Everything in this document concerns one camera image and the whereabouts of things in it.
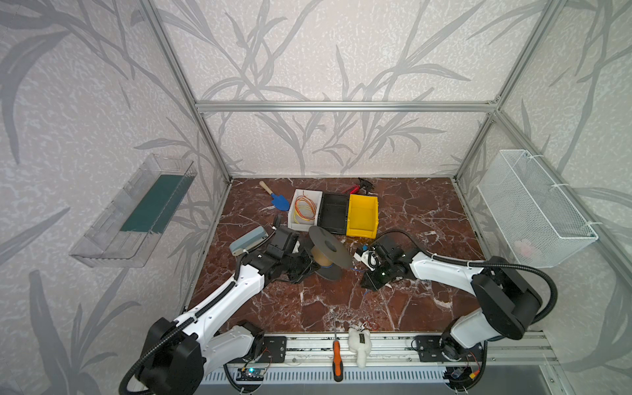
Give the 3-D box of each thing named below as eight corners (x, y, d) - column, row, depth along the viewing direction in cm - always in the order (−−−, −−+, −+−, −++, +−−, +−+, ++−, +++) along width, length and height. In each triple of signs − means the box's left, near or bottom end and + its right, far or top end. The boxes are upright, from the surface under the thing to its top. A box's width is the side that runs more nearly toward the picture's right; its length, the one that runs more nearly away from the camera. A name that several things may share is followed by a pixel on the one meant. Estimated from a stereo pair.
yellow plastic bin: (345, 236, 101) (345, 228, 96) (348, 202, 113) (349, 193, 108) (376, 239, 100) (378, 231, 95) (376, 205, 112) (378, 196, 107)
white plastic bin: (289, 232, 103) (287, 221, 97) (293, 200, 114) (291, 189, 108) (320, 232, 103) (319, 221, 97) (321, 201, 114) (320, 189, 108)
